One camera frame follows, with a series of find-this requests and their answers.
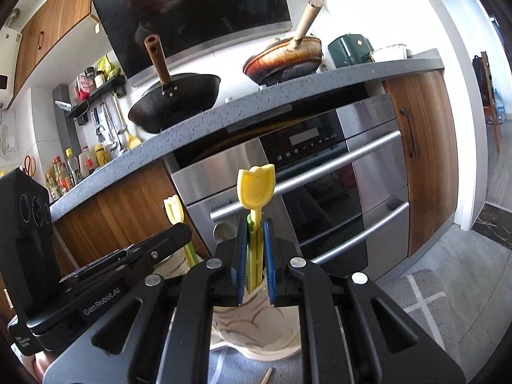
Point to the wooden cabinet door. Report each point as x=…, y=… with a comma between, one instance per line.
x=424, y=117
x=94, y=219

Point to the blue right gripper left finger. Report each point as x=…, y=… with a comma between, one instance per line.
x=240, y=253

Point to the beige chopstick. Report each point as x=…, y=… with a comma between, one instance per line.
x=267, y=376

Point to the stainless steel built-in oven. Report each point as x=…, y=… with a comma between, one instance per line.
x=340, y=195

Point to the brown frying pan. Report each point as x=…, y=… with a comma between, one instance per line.
x=289, y=58

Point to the wooden cabinet door left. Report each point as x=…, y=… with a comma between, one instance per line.
x=94, y=219

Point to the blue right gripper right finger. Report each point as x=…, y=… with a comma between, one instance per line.
x=270, y=260

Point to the wooden cabinet door right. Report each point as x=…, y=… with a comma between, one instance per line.
x=424, y=117

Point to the black wok wooden handle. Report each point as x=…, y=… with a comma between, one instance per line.
x=174, y=98

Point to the yellow plastic tongs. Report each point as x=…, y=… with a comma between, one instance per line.
x=255, y=189

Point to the black range hood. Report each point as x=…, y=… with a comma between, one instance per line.
x=187, y=28

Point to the black wall spice shelf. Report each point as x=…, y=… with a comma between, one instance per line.
x=116, y=85

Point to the wooden upper cabinet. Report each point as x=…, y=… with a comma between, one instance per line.
x=54, y=20

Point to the grey checked table cloth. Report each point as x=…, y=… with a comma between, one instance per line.
x=419, y=294

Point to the water bottle on floor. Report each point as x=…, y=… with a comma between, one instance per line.
x=500, y=107

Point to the wooden chair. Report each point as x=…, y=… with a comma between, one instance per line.
x=483, y=76

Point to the white bowl on counter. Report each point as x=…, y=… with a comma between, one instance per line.
x=393, y=52

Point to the person's left hand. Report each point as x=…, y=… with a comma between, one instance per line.
x=38, y=364

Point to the cream floral ceramic utensil holder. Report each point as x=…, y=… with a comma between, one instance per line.
x=256, y=329

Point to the grey speckled countertop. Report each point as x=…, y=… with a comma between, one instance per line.
x=257, y=106

